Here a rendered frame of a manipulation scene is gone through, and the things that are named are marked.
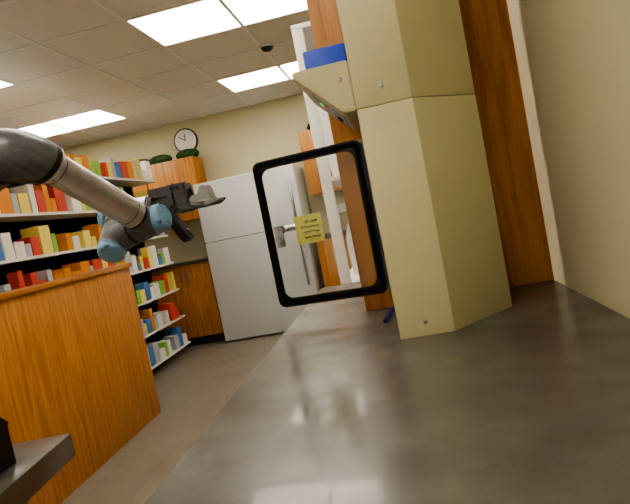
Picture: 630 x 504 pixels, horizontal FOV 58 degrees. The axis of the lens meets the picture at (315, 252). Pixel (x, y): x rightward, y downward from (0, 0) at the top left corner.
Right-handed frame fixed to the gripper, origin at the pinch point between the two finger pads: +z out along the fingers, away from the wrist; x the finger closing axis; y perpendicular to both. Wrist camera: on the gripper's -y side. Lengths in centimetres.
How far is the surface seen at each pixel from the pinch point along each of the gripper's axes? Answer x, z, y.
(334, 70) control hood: -39, 40, 19
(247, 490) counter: -95, 25, -36
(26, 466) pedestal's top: -79, -14, -36
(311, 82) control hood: -39, 35, 18
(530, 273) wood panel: -2, 78, -34
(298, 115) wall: 518, -44, 104
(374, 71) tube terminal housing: -39, 48, 17
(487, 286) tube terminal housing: -30, 63, -30
